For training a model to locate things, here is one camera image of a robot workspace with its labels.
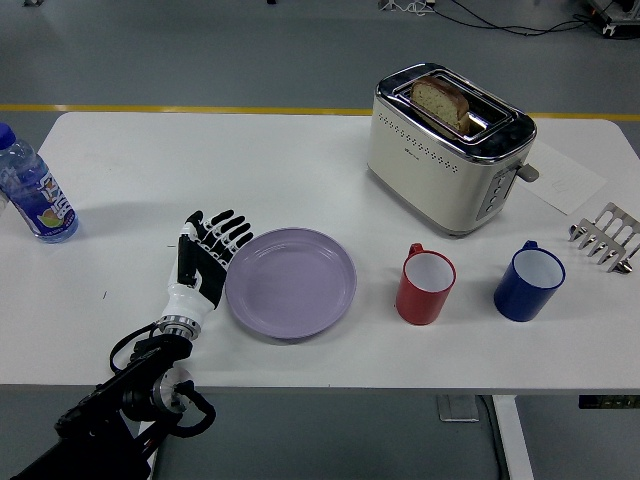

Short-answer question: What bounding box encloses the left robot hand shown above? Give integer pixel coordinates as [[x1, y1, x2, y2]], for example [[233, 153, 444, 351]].
[[160, 209, 254, 324]]

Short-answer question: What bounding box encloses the purple ceramic plate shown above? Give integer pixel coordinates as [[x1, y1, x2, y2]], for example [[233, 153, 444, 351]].
[[224, 227, 358, 342]]

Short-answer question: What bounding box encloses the clear plastic water bottle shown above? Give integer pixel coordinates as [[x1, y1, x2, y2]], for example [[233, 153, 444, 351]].
[[0, 122, 80, 245]]

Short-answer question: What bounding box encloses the red enamel mug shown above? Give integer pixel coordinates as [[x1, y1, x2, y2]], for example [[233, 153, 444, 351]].
[[395, 242, 457, 327]]

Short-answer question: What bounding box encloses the cream and chrome toaster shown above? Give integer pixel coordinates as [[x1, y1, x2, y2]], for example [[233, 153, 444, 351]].
[[365, 62, 541, 240]]

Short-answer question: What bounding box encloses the brown bread slice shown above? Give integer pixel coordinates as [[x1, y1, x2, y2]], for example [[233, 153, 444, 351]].
[[410, 75, 471, 135]]

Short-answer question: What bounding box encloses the blue enamel mug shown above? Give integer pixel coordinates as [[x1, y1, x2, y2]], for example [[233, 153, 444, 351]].
[[493, 240, 567, 324]]

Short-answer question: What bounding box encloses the white paper sheet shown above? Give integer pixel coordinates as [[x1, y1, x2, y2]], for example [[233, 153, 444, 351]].
[[516, 139, 609, 217]]

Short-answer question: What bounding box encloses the silver metal toast rack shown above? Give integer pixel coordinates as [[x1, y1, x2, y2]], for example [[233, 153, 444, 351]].
[[568, 202, 640, 275]]

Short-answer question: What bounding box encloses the black table control box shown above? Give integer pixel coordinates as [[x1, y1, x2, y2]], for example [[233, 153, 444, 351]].
[[578, 394, 640, 409]]

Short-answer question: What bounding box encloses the grey under-table bracket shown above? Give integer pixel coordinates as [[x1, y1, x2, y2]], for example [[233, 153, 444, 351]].
[[437, 394, 481, 424]]

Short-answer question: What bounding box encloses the grey under-table cable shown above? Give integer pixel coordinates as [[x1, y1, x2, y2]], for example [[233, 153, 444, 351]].
[[477, 394, 511, 480]]

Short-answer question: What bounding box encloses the white tangled floor cable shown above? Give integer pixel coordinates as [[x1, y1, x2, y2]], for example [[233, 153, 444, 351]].
[[378, 0, 437, 15]]

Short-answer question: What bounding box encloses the black floor cable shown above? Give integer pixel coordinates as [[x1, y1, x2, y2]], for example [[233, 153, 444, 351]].
[[447, 0, 604, 37]]

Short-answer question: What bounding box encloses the metal frame equipment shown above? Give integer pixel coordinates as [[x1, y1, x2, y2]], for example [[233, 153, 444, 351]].
[[579, 0, 640, 40]]

